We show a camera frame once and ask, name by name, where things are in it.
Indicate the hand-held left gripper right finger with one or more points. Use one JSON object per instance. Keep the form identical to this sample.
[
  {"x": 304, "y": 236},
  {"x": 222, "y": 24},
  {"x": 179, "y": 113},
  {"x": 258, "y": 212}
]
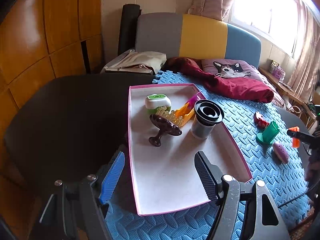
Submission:
[{"x": 207, "y": 177}]

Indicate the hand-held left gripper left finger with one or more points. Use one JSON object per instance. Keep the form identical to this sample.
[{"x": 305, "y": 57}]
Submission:
[{"x": 112, "y": 177}]

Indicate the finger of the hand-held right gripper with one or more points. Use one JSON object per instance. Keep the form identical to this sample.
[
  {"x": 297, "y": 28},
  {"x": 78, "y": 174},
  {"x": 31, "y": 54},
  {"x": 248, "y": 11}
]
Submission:
[{"x": 303, "y": 136}]

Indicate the orange plastic toy block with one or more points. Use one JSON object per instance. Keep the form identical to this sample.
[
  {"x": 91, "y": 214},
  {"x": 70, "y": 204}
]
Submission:
[{"x": 296, "y": 143}]

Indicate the purple yellow egg-shaped toy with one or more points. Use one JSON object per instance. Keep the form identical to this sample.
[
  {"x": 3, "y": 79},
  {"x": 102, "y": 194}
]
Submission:
[{"x": 281, "y": 151}]

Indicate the green plastic stand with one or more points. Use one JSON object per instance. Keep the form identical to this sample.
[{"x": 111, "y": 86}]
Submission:
[{"x": 268, "y": 132}]

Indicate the pink-rimmed white tray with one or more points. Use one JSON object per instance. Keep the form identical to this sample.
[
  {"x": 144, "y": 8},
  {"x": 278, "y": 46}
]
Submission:
[{"x": 175, "y": 160}]

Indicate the red plastic toy block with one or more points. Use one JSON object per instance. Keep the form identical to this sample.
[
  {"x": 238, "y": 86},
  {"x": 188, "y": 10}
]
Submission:
[{"x": 261, "y": 122}]

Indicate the brown mushroom-shaped massager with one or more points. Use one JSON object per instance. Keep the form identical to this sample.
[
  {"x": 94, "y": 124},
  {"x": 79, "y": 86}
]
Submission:
[{"x": 165, "y": 125}]

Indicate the orange yellow toothed comb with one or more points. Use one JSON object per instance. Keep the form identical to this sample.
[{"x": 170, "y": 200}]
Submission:
[{"x": 185, "y": 113}]

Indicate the magenta plastic dish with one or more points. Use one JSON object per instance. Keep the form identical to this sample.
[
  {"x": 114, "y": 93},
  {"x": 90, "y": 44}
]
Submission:
[{"x": 196, "y": 97}]

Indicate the white green plastic gadget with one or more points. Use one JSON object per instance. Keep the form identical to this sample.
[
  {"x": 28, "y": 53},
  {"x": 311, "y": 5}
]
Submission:
[{"x": 157, "y": 102}]

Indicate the blue foam puzzle mat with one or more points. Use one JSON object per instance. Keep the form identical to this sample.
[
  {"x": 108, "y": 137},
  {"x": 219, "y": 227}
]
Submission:
[{"x": 250, "y": 155}]

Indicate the pink bedding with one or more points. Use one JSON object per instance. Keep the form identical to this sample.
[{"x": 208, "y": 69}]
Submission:
[{"x": 278, "y": 92}]

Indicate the wooden side shelf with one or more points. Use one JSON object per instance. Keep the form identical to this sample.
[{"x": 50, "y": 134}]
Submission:
[{"x": 282, "y": 87}]

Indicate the purple box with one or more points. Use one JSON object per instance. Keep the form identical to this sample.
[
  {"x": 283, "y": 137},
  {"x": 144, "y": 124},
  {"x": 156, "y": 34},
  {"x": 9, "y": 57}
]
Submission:
[{"x": 277, "y": 73}]

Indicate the pink patterned curtain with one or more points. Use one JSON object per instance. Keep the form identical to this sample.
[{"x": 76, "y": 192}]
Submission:
[
  {"x": 210, "y": 0},
  {"x": 300, "y": 55}
]

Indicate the dark red cloth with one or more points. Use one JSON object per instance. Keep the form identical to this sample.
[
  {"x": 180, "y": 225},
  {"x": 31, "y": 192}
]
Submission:
[{"x": 237, "y": 87}]

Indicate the purple cat pillow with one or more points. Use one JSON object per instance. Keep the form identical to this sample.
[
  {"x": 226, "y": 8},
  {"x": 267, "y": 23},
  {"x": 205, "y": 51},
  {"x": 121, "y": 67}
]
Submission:
[{"x": 230, "y": 68}]

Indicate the beige canvas bag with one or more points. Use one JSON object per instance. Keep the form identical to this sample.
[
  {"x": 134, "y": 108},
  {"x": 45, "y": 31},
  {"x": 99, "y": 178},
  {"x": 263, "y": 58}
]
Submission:
[{"x": 140, "y": 60}]

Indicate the bright window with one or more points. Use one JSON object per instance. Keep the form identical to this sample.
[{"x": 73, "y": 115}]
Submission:
[{"x": 262, "y": 10}]

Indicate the grey yellow blue headboard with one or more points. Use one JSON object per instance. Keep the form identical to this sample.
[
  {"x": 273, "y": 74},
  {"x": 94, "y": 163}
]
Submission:
[{"x": 200, "y": 35}]

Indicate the black rolled mat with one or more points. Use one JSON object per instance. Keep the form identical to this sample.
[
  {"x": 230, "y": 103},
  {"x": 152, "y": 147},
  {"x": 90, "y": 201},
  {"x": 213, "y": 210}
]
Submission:
[{"x": 128, "y": 30}]

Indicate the wooden wardrobe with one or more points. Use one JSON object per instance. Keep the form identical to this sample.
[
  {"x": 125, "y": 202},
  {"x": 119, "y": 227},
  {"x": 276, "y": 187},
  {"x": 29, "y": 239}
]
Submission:
[{"x": 30, "y": 30}]

